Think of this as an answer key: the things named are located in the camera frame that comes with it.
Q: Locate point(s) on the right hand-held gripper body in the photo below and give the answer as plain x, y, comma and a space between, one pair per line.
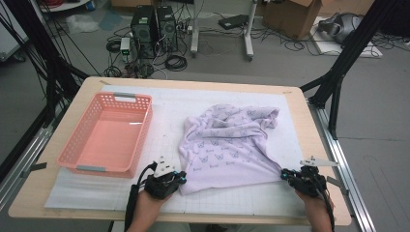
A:
306, 183

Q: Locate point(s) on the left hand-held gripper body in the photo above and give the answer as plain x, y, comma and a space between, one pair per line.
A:
161, 187

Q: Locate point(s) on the lilac printed towel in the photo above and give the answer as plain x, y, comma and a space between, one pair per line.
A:
225, 151

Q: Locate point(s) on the pink plastic basket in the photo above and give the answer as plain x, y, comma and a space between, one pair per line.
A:
109, 141

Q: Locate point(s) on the person's right hand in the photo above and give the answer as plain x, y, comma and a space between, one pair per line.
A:
317, 208

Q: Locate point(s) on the white grid mat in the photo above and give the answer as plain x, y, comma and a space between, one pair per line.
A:
180, 96

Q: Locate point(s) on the white floor board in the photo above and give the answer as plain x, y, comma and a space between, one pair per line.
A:
328, 48

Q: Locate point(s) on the white power box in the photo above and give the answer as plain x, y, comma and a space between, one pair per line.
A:
125, 48

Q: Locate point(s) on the black computer tower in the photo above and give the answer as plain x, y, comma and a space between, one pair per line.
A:
143, 32
167, 29

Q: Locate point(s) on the large cardboard box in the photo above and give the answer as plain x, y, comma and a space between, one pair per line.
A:
290, 19

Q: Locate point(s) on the grey round device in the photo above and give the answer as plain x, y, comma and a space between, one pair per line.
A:
341, 25

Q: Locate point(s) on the flat black device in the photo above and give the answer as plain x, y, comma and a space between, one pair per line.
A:
232, 22

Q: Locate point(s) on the clear plastic bag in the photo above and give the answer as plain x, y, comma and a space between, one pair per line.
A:
80, 23

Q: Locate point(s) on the grey bracket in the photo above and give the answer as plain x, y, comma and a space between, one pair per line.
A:
338, 184
37, 167

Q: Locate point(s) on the aluminium rail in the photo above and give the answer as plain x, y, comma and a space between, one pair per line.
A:
19, 164
357, 206

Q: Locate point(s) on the black metal frame stand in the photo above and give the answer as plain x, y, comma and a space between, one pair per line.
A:
351, 48
48, 54

